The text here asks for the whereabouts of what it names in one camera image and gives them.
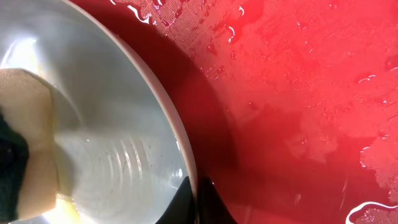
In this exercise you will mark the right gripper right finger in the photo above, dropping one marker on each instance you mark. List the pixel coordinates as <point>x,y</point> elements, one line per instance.
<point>211,208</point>

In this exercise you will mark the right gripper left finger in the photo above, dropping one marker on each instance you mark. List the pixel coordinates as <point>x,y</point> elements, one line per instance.
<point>181,209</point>

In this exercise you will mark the light blue plate top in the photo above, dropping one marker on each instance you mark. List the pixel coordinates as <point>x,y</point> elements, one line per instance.
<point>119,137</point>

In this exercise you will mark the green yellow sponge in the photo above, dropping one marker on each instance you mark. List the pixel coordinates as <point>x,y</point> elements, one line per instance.
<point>33,180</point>

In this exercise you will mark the red plastic tray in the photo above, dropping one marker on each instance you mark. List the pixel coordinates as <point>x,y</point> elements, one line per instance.
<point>290,106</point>

